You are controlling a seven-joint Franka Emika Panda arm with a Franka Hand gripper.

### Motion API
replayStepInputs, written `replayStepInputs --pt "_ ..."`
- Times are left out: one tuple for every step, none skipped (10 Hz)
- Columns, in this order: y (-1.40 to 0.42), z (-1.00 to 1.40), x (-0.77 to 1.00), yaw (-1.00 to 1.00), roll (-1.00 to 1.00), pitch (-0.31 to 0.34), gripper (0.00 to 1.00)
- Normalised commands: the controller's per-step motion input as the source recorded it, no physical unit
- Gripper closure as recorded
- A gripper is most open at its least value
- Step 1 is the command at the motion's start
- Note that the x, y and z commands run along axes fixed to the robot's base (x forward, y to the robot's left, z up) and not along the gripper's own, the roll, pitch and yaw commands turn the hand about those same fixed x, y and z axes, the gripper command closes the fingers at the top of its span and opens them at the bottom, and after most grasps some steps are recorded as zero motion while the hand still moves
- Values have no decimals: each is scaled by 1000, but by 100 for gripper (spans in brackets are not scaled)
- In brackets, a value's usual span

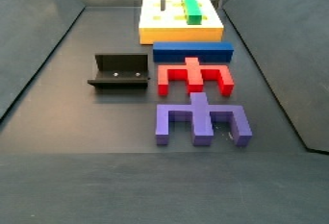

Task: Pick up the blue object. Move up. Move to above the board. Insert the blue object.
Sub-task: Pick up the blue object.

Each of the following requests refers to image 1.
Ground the blue bar block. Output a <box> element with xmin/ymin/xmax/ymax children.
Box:
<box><xmin>152</xmin><ymin>41</ymin><xmax>234</xmax><ymax>62</ymax></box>

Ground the yellow slotted board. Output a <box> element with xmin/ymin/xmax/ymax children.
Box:
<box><xmin>139</xmin><ymin>0</ymin><xmax>223</xmax><ymax>45</ymax></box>

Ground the green bar block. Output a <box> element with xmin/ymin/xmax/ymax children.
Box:
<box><xmin>182</xmin><ymin>0</ymin><xmax>202</xmax><ymax>25</ymax></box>

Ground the red fork-shaped block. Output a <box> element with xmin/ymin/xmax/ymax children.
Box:
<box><xmin>156</xmin><ymin>57</ymin><xmax>234</xmax><ymax>96</ymax></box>

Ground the purple fork-shaped block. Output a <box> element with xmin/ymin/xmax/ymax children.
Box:
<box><xmin>155</xmin><ymin>92</ymin><xmax>251</xmax><ymax>147</ymax></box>

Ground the black angle bracket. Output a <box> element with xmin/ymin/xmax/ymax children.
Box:
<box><xmin>87</xmin><ymin>53</ymin><xmax>148</xmax><ymax>88</ymax></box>

